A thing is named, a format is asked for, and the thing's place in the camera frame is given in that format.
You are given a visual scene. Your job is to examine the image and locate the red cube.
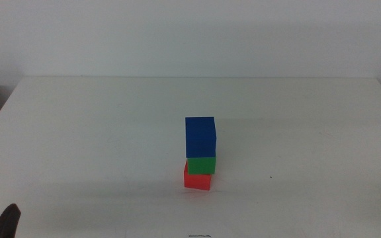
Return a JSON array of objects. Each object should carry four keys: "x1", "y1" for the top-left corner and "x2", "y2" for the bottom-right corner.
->
[{"x1": 183, "y1": 161, "x2": 212, "y2": 192}]

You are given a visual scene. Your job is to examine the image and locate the green cube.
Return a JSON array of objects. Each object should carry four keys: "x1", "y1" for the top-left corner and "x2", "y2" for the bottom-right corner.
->
[{"x1": 187, "y1": 155, "x2": 217, "y2": 176}]

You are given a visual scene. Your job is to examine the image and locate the blue cube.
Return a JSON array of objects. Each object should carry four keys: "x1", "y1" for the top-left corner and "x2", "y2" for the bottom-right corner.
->
[{"x1": 185, "y1": 116, "x2": 218, "y2": 159}]

